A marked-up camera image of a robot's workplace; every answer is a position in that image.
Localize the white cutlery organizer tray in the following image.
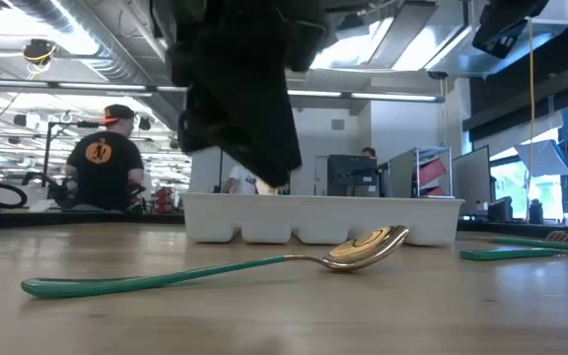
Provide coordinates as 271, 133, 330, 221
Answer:
179, 192, 465, 247

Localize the gray metal shelf rack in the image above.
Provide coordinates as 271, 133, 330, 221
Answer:
387, 145, 456, 199

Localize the yellow hanging cord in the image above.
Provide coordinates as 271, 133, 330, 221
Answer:
527, 19, 537, 222

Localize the black yellow ceiling cord reel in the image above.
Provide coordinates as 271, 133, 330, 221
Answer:
21, 37, 57, 68

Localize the black bottle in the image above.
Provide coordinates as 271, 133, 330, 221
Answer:
529, 197, 545, 226

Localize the gold spoon green handle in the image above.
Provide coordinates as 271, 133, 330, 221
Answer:
21, 224, 410, 299

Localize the white paper sheet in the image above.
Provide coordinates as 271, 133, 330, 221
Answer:
513, 138, 568, 178

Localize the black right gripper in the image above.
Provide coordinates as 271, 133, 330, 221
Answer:
470, 0, 551, 60

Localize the gold knife green handle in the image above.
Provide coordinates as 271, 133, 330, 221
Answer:
490, 236, 568, 250
459, 246, 568, 262

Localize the gray monitor back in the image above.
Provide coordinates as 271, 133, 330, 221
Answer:
451, 144, 492, 216

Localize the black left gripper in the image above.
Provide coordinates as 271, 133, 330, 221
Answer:
153, 0, 329, 188

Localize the long ceiling light tube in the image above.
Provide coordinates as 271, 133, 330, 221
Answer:
0, 77, 447, 104

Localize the black desk device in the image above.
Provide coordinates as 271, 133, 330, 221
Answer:
488, 195, 515, 222

